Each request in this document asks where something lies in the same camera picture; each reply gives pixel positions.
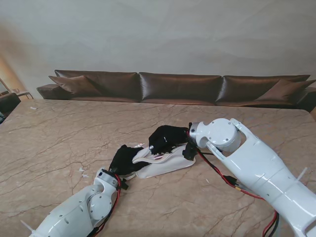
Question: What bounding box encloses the red black right arm cable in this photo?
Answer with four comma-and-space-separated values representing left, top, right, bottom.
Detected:
196, 148, 279, 237

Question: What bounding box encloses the white zip tie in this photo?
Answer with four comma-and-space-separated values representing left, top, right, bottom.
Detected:
297, 167, 309, 182
20, 220, 34, 233

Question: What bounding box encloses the light wooden side table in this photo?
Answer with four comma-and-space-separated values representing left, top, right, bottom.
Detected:
14, 87, 34, 101

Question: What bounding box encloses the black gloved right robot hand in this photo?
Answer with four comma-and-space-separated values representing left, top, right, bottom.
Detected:
148, 125, 191, 156

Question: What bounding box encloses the red black arm cable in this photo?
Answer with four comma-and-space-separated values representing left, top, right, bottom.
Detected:
196, 148, 279, 237
91, 172, 123, 235

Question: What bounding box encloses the brown leather sofa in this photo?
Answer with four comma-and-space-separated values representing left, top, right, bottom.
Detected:
37, 70, 316, 112

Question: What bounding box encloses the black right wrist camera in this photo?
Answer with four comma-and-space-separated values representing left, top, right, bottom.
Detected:
182, 143, 198, 161

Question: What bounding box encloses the brown sofa pillow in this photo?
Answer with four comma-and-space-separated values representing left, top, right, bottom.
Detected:
255, 79, 316, 101
48, 75, 103, 97

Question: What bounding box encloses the dark armchair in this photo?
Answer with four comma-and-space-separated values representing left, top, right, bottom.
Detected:
0, 92, 22, 117

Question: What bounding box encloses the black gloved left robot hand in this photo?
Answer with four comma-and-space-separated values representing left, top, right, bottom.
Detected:
109, 145, 149, 176

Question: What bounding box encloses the red black left arm cable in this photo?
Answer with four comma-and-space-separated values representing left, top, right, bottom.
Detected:
91, 172, 123, 235

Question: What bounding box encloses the cream white cosmetics bag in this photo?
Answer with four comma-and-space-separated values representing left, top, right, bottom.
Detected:
120, 142, 196, 180

